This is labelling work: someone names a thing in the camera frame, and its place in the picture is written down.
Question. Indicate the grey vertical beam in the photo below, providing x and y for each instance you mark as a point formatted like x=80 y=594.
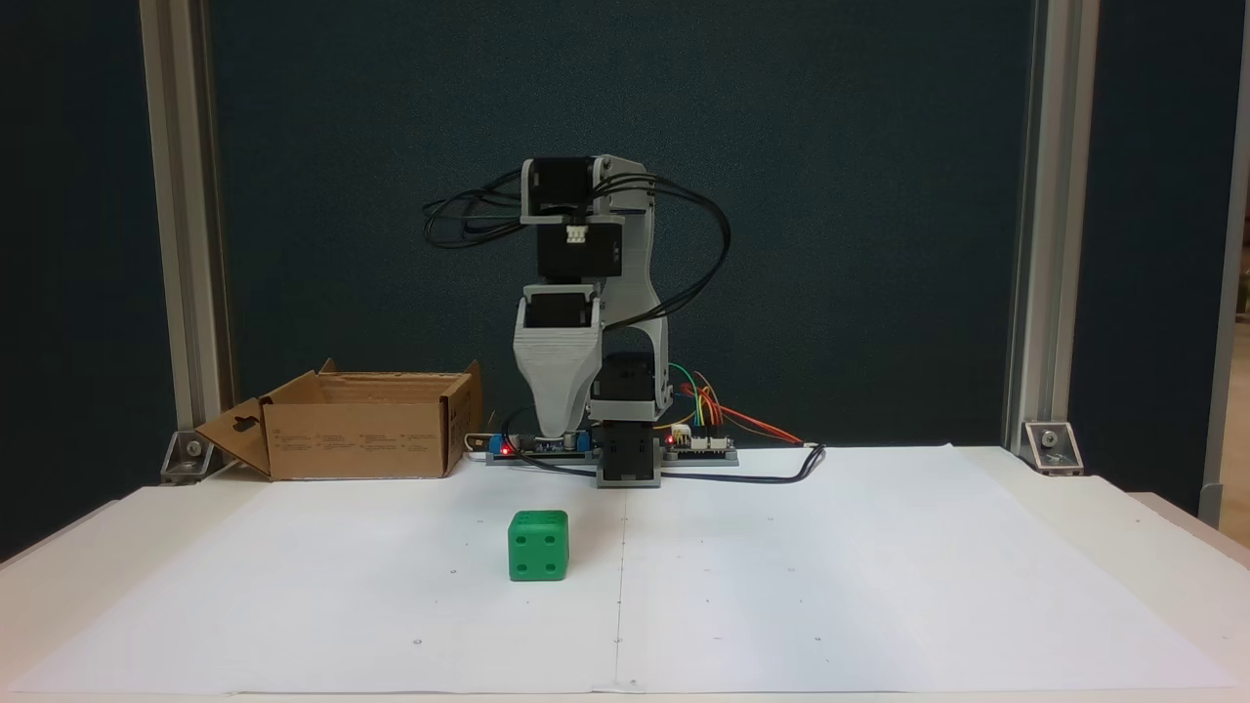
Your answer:
x=1226 y=293

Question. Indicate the metal corner bracket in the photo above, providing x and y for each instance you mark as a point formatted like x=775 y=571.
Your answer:
x=190 y=457
x=1053 y=447

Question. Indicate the brown cardboard box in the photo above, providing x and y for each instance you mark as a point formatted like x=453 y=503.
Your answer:
x=361 y=439

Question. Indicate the green dice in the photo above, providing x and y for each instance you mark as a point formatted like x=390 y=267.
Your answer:
x=537 y=547

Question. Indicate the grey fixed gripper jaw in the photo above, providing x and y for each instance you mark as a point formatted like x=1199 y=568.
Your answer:
x=557 y=381

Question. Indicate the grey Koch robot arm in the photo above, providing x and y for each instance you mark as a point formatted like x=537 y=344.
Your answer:
x=640 y=273

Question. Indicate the aluminium frame post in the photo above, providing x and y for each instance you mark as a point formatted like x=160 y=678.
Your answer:
x=190 y=244
x=1050 y=244

